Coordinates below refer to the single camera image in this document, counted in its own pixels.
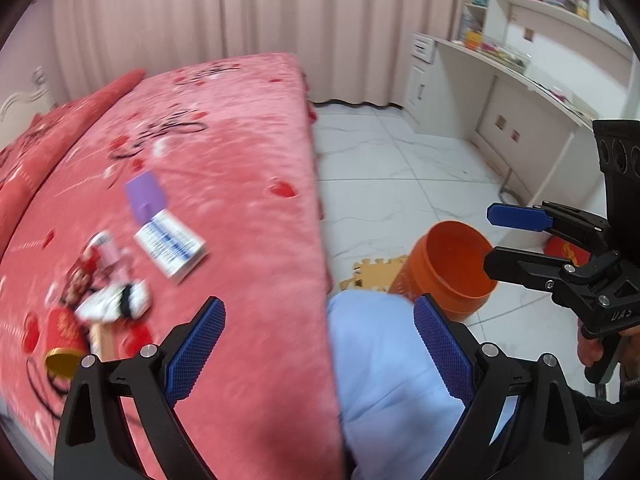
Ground white carved headboard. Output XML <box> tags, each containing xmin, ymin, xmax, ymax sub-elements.
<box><xmin>0</xmin><ymin>65</ymin><xmax>53</xmax><ymax>148</ymax></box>

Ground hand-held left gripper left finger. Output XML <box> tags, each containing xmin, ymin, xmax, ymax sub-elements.
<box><xmin>52</xmin><ymin>296</ymin><xmax>227</xmax><ymax>480</ymax></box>

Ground red paper cup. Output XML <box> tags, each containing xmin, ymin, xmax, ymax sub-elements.
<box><xmin>44</xmin><ymin>307</ymin><xmax>93</xmax><ymax>378</ymax></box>

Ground white and blue box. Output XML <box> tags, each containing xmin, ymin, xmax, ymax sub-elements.
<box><xmin>134</xmin><ymin>210</ymin><xmax>208</xmax><ymax>283</ymax></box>

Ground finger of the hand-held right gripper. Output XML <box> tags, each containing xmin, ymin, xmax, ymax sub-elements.
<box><xmin>483</xmin><ymin>246</ymin><xmax>623</xmax><ymax>311</ymax></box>
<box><xmin>486</xmin><ymin>201</ymin><xmax>608</xmax><ymax>248</ymax></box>

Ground white wrapper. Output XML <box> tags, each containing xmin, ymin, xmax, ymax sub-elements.
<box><xmin>75</xmin><ymin>280</ymin><xmax>151</xmax><ymax>323</ymax></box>

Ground person's right hand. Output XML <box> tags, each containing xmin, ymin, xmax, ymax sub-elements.
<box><xmin>577</xmin><ymin>325</ymin><xmax>640</xmax><ymax>368</ymax></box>

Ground grey floor cable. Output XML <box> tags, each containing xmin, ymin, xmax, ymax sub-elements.
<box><xmin>499</xmin><ymin>167</ymin><xmax>526</xmax><ymax>207</ymax></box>

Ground red round ornament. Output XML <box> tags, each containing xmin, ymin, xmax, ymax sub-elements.
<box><xmin>544</xmin><ymin>234</ymin><xmax>593</xmax><ymax>268</ymax></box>

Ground orange plastic bucket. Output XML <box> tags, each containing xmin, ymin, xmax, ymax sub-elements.
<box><xmin>389</xmin><ymin>220</ymin><xmax>499</xmax><ymax>328</ymax></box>

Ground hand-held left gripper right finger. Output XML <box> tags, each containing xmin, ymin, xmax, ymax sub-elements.
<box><xmin>413</xmin><ymin>294</ymin><xmax>586</xmax><ymax>480</ymax></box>

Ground pink small bottle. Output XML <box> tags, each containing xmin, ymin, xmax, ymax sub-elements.
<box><xmin>82</xmin><ymin>230</ymin><xmax>133</xmax><ymax>281</ymax></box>

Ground pink heart print blanket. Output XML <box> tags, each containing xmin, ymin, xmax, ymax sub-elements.
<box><xmin>0</xmin><ymin>51</ymin><xmax>351</xmax><ymax>480</ymax></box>

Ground purple plastic cup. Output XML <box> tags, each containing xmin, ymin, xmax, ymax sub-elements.
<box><xmin>124</xmin><ymin>170</ymin><xmax>167</xmax><ymax>226</ymax></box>

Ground beige paper piece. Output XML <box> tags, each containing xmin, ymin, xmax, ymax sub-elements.
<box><xmin>90</xmin><ymin>324</ymin><xmax>115</xmax><ymax>361</ymax></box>

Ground red printed packet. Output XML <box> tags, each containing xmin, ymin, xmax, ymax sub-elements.
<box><xmin>47</xmin><ymin>255</ymin><xmax>101</xmax><ymax>311</ymax></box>

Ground white desk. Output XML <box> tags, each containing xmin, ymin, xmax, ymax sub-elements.
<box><xmin>435</xmin><ymin>35</ymin><xmax>636</xmax><ymax>203</ymax></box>

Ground person's right forearm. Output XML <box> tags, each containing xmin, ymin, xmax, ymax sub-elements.
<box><xmin>570</xmin><ymin>365</ymin><xmax>640</xmax><ymax>466</ymax></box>

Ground tan foam puzzle mat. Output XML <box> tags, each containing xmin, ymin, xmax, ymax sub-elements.
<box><xmin>341</xmin><ymin>255</ymin><xmax>410</xmax><ymax>293</ymax></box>

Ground pink curtain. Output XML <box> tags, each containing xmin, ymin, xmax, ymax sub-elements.
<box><xmin>30</xmin><ymin>0</ymin><xmax>471</xmax><ymax>108</ymax></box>

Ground white drawer cabinet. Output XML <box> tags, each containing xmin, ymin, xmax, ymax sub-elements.
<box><xmin>402</xmin><ymin>31</ymin><xmax>443</xmax><ymax>122</ymax></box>

